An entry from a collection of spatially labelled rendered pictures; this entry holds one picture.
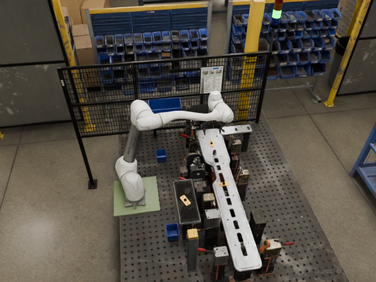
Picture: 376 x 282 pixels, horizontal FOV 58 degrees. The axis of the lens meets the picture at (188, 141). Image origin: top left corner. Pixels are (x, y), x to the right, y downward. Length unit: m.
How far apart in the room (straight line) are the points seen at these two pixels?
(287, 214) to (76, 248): 2.05
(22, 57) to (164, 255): 2.78
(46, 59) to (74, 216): 1.80
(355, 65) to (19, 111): 4.48
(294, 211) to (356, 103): 3.01
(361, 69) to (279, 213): 2.98
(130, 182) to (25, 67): 2.19
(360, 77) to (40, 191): 4.48
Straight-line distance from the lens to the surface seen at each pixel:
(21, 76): 4.51
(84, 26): 5.82
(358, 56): 5.25
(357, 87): 5.59
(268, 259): 2.51
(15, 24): 4.19
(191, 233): 2.26
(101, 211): 3.89
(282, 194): 3.14
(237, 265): 2.36
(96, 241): 3.69
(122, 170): 2.93
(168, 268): 2.66
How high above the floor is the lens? 3.09
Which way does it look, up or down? 43 degrees down
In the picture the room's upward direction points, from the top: straight up
